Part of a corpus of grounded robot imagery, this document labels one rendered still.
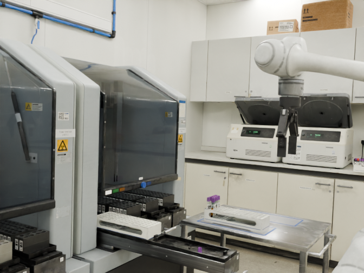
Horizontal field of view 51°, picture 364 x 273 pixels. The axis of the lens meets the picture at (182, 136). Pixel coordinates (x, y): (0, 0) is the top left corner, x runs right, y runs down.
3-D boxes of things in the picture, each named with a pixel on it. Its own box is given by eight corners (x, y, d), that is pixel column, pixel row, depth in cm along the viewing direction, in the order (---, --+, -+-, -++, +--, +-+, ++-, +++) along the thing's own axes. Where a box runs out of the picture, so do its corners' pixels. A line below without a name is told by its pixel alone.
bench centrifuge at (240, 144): (224, 158, 393) (226, 96, 390) (248, 154, 445) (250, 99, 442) (276, 163, 363) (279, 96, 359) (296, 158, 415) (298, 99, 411)
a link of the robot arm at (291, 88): (306, 82, 139) (305, 98, 139) (282, 82, 143) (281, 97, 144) (300, 79, 131) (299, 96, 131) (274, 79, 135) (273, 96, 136)
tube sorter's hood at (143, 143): (26, 182, 189) (27, 54, 186) (109, 170, 241) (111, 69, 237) (103, 197, 162) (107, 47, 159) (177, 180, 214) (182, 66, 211)
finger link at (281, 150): (287, 137, 132) (286, 137, 131) (285, 157, 132) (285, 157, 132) (278, 136, 133) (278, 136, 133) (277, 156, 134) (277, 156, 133)
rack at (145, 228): (93, 229, 169) (93, 215, 169) (109, 224, 178) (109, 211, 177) (147, 242, 154) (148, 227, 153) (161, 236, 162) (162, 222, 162)
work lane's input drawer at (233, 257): (84, 244, 170) (84, 223, 169) (105, 236, 182) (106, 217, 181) (235, 286, 132) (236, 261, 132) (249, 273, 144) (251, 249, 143)
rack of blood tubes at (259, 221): (203, 221, 183) (203, 208, 182) (213, 216, 191) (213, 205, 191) (261, 233, 167) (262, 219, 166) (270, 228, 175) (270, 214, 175)
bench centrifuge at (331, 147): (280, 164, 361) (284, 91, 358) (297, 158, 415) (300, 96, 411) (343, 170, 333) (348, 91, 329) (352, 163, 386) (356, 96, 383)
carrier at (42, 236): (46, 245, 142) (46, 229, 141) (49, 246, 141) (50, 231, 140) (18, 254, 132) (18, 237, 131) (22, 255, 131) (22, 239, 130)
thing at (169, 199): (171, 204, 215) (171, 194, 215) (174, 205, 214) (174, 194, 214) (159, 208, 205) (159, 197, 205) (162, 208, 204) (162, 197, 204)
